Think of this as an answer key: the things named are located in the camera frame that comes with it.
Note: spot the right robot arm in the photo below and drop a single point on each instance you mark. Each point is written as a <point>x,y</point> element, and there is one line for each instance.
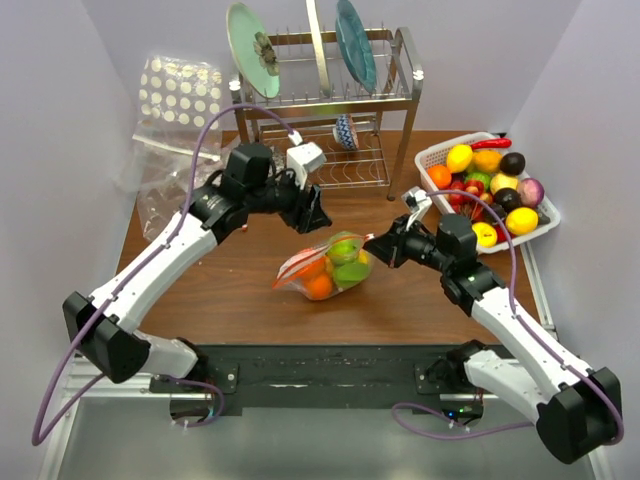
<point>574,408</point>

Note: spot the green apple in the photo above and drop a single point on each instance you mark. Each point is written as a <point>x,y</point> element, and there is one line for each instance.
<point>344,247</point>

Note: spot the grey patterned bowl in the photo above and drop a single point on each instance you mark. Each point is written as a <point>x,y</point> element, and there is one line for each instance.
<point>279,159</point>

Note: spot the beige plate on edge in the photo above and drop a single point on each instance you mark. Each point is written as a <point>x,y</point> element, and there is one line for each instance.
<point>318,46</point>

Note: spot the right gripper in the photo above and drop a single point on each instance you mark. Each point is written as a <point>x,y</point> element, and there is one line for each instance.
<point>384,247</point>

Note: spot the blue patterned bowl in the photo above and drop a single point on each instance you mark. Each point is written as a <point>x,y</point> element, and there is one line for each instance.
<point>345,134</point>

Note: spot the green floral plate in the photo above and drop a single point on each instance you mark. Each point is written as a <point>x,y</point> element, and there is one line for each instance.
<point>252,50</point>

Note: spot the clear crumpled plastic bag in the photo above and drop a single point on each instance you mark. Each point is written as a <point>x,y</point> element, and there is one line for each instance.
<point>159,174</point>

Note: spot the purple onion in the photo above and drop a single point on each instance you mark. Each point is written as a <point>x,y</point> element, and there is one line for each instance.
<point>531,192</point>

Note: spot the dark mangosteen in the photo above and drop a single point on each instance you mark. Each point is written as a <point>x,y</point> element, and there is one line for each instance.
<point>512,163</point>
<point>508,198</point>

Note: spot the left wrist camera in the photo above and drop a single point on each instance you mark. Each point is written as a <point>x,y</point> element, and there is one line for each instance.
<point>303,158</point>

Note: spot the metal dish rack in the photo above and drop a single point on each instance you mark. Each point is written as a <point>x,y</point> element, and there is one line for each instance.
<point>383,120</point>

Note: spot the small orange tangerine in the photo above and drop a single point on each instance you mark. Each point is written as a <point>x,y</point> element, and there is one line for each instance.
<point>440,175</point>

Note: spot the light green pepper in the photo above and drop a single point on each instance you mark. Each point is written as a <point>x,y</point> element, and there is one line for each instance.
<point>348,275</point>

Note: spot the polka dot plastic bag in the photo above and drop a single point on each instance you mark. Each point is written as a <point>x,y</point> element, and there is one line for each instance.
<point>176,97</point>

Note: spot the white food tray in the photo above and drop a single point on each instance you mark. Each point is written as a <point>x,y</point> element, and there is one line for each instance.
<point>437,154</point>

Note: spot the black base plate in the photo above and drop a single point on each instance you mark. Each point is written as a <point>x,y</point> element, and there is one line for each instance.
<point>338,377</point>

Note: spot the red chili pepper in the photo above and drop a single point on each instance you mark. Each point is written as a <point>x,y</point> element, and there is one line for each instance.
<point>493,143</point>

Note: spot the yellow apple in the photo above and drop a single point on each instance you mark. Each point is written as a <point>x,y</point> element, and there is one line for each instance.
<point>487,235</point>

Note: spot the teal plate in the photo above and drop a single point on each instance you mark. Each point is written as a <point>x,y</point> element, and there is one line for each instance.
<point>354,46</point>

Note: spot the orange fruit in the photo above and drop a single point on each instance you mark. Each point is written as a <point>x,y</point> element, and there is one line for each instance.
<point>487,161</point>
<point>312,269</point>
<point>319,287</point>

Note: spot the yellow lemon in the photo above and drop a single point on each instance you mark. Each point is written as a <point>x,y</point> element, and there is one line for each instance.
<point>522,221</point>
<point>459,158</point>

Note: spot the pale yellow pear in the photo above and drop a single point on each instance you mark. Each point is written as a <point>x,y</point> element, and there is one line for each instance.
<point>501,180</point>

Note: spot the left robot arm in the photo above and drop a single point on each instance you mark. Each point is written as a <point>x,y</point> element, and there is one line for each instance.
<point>104,326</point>

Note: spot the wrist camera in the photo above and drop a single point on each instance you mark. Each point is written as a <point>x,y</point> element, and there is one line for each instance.
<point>418,203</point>
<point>303,158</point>

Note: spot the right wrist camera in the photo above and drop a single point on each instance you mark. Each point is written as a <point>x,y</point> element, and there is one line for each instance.
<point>418,203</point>

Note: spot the orange zip top bag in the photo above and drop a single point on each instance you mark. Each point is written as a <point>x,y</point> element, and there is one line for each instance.
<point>327,269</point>

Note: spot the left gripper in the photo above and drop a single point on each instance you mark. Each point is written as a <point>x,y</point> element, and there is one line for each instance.
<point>305,216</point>

